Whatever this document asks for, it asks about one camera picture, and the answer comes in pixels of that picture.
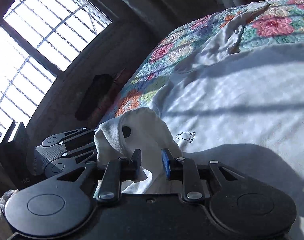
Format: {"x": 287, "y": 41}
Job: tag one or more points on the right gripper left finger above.
{"x": 117, "y": 171}

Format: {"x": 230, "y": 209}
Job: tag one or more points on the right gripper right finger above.
{"x": 184, "y": 170}

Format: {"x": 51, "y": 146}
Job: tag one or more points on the white fleece sweatshirt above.
{"x": 243, "y": 109}

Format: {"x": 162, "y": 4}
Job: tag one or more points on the black cloth on headboard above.
{"x": 99, "y": 87}

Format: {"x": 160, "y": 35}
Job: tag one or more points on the brown wooden headboard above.
{"x": 109, "y": 97}

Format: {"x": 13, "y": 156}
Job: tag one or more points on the window with metal grille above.
{"x": 39, "y": 39}

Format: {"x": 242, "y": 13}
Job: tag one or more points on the floral quilted bedspread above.
{"x": 281, "y": 23}

